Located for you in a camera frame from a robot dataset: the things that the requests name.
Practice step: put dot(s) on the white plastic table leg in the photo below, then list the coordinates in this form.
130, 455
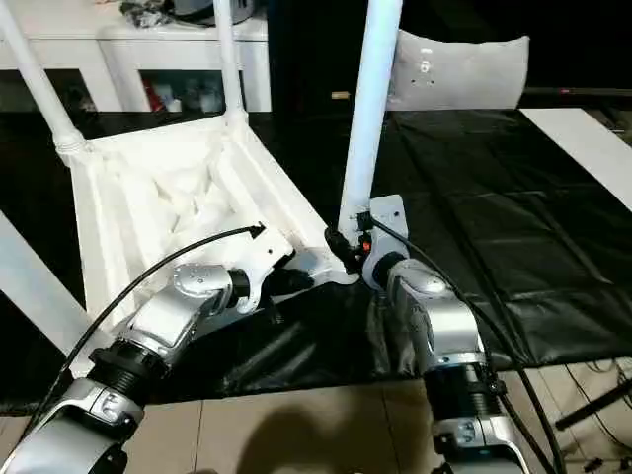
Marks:
229, 59
370, 99
34, 281
34, 74

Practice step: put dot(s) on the white plastic table top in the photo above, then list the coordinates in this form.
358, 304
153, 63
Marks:
148, 163

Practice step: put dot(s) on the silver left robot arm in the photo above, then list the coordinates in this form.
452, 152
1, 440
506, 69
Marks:
168, 316

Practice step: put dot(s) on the white pillow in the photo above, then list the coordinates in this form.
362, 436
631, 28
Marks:
469, 74

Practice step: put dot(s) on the black box with gold label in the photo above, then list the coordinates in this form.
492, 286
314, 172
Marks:
306, 49

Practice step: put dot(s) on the white flat board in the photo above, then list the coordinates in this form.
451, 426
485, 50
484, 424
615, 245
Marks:
582, 143

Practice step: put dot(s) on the white glass-door cabinet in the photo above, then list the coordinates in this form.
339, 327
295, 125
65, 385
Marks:
148, 44

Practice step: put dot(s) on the black metal table leg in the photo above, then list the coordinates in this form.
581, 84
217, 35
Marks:
592, 407

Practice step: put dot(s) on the grey round pot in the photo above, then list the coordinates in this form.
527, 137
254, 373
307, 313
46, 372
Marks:
192, 7

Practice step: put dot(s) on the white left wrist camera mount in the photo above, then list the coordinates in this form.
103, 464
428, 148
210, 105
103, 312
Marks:
266, 252

